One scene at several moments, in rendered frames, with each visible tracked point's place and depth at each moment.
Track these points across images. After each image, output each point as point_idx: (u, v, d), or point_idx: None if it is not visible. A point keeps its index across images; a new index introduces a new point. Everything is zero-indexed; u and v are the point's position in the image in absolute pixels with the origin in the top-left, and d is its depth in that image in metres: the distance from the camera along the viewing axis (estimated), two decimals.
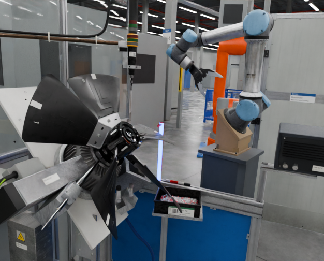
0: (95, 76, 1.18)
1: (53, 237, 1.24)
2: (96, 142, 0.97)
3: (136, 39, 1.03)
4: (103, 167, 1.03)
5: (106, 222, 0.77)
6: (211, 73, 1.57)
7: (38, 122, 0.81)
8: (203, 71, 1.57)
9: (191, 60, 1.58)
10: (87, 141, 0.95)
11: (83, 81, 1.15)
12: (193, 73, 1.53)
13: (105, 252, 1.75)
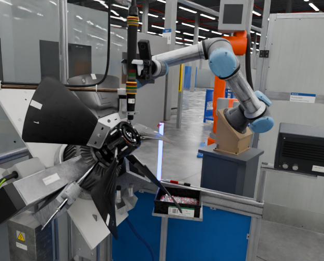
0: (95, 76, 1.18)
1: (53, 237, 1.24)
2: (96, 142, 0.97)
3: (134, 87, 1.07)
4: (103, 167, 1.03)
5: (106, 222, 0.77)
6: (142, 60, 1.08)
7: (38, 122, 0.81)
8: (148, 60, 1.13)
9: (156, 65, 1.21)
10: (87, 141, 0.95)
11: (83, 81, 1.15)
12: None
13: (105, 252, 1.75)
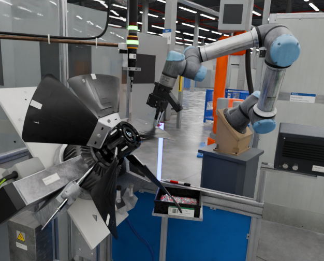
0: (95, 76, 1.18)
1: (53, 237, 1.24)
2: (96, 142, 0.97)
3: (136, 41, 1.03)
4: (103, 167, 1.03)
5: (106, 222, 0.77)
6: (162, 114, 1.33)
7: (38, 122, 0.81)
8: (167, 103, 1.31)
9: None
10: (87, 141, 0.95)
11: (83, 81, 1.15)
12: (176, 102, 1.25)
13: (105, 252, 1.75)
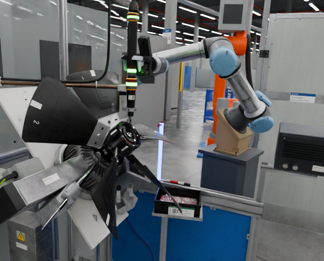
0: (157, 132, 1.34)
1: (53, 237, 1.24)
2: (102, 123, 1.06)
3: (135, 83, 1.07)
4: (90, 149, 1.03)
5: (32, 101, 0.80)
6: None
7: (83, 78, 1.13)
8: (148, 56, 1.12)
9: (156, 62, 1.21)
10: (98, 118, 1.08)
11: (145, 128, 1.34)
12: None
13: (105, 252, 1.75)
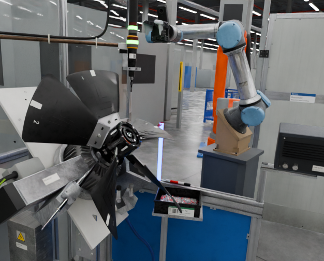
0: (157, 127, 1.34)
1: (53, 237, 1.24)
2: (102, 123, 1.06)
3: (136, 41, 1.03)
4: (90, 149, 1.03)
5: (32, 101, 0.80)
6: (162, 21, 1.21)
7: (83, 78, 1.13)
8: None
9: (173, 29, 1.34)
10: (98, 118, 1.08)
11: (145, 124, 1.34)
12: None
13: (105, 252, 1.75)
